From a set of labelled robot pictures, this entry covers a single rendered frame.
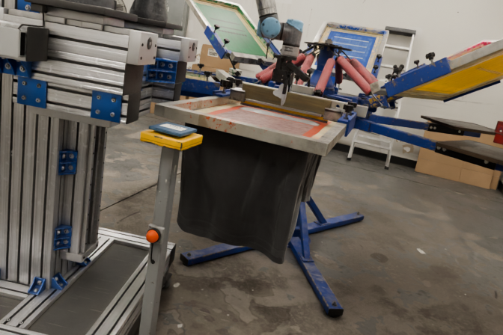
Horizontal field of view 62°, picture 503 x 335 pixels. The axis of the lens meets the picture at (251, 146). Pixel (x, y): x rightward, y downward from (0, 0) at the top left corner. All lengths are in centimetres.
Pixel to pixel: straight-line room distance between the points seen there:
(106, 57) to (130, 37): 9
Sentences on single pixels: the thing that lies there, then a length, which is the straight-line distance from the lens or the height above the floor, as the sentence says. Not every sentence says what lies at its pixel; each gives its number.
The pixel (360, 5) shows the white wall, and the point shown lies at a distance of 601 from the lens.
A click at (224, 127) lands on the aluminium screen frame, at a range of 131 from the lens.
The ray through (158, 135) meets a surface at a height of 95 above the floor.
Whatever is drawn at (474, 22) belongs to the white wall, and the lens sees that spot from 602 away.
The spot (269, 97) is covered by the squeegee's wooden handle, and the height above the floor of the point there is 102.
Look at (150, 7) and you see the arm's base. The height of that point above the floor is 130.
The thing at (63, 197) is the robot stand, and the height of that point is 58.
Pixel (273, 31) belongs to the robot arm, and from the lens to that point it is 167.
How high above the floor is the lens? 123
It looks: 13 degrees down
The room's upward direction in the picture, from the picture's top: 10 degrees clockwise
